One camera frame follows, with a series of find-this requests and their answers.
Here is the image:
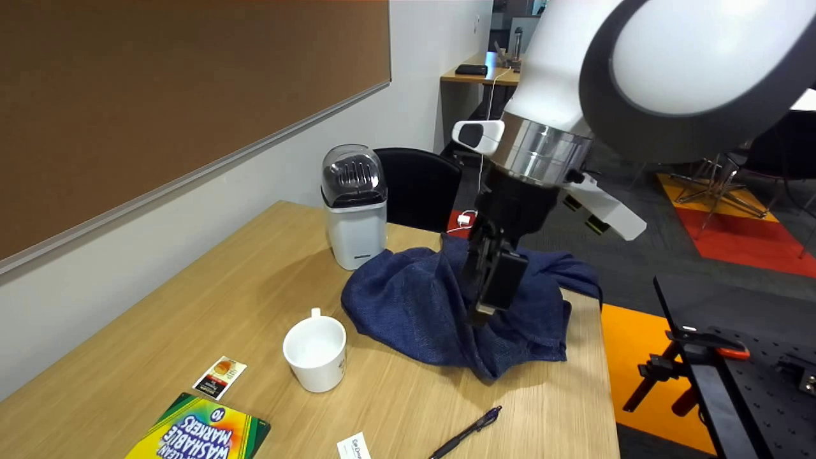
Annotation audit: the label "brown cork board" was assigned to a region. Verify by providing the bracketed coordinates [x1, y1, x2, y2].
[0, 0, 396, 287]

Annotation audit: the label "small brown printed card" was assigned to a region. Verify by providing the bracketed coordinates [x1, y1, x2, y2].
[190, 353, 250, 402]

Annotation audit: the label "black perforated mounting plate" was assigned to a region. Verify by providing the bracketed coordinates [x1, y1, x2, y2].
[650, 277, 816, 459]

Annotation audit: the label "orange handled clamp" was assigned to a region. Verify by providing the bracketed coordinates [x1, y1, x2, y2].
[622, 327, 754, 415]

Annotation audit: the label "small black box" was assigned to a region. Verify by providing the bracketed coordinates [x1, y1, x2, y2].
[775, 353, 816, 397]

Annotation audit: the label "black pen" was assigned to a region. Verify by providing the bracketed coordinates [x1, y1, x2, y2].
[426, 402, 505, 459]

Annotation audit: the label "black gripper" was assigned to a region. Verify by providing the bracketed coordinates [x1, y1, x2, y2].
[456, 174, 565, 327]

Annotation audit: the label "wooden background desk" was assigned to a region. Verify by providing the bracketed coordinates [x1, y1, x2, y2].
[440, 65, 524, 147]

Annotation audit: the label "small white card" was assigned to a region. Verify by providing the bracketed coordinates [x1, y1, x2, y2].
[335, 431, 375, 459]

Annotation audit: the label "white mug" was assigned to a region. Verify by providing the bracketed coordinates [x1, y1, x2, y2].
[281, 306, 350, 395]

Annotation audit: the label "green Crayola marker box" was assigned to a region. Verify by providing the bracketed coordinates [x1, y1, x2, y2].
[125, 389, 274, 459]

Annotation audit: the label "black chair metal legs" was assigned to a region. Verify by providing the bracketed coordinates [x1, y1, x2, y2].
[678, 151, 786, 225]

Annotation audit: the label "dark blue cloth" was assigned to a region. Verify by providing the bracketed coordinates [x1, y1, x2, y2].
[339, 240, 604, 383]

